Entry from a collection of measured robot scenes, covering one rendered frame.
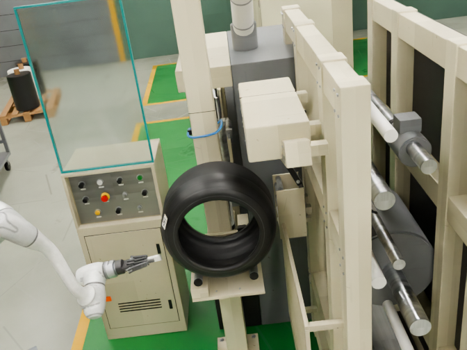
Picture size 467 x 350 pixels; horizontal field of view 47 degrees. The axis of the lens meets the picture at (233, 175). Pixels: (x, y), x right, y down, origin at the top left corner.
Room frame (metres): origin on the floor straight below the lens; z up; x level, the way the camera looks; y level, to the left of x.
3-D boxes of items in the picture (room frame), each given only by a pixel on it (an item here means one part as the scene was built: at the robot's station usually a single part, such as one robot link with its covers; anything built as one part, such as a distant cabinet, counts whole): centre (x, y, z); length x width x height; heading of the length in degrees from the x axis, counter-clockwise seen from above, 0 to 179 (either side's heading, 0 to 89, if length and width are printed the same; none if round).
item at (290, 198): (2.56, -0.28, 1.05); 0.20 x 0.15 x 0.30; 179
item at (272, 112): (2.22, -0.20, 1.71); 0.61 x 0.25 x 0.15; 179
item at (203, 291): (2.36, 0.24, 0.83); 0.36 x 0.09 x 0.06; 179
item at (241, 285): (2.35, 0.10, 0.80); 0.37 x 0.36 x 0.02; 89
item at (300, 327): (2.12, -0.22, 0.65); 0.90 x 0.02 x 0.70; 179
